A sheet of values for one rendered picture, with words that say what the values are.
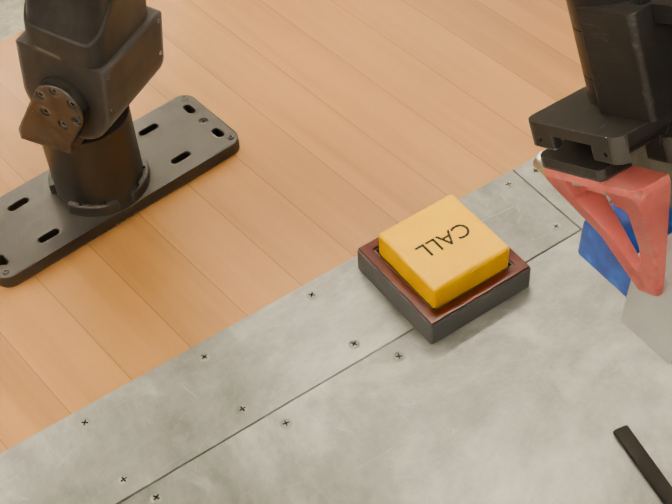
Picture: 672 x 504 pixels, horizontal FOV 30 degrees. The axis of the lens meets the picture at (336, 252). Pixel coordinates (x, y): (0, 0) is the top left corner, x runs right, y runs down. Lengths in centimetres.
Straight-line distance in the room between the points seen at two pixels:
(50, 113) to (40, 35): 6
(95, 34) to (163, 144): 18
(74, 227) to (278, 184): 14
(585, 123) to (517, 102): 37
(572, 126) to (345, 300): 28
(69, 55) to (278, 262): 20
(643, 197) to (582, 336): 24
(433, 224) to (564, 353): 12
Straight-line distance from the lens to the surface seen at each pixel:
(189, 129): 92
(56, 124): 80
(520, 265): 80
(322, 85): 96
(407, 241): 79
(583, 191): 61
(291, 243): 85
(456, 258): 78
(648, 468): 74
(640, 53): 55
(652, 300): 64
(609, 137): 56
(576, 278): 83
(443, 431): 75
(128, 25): 77
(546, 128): 59
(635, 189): 57
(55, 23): 76
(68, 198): 88
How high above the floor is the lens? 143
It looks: 48 degrees down
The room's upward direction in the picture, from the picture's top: 4 degrees counter-clockwise
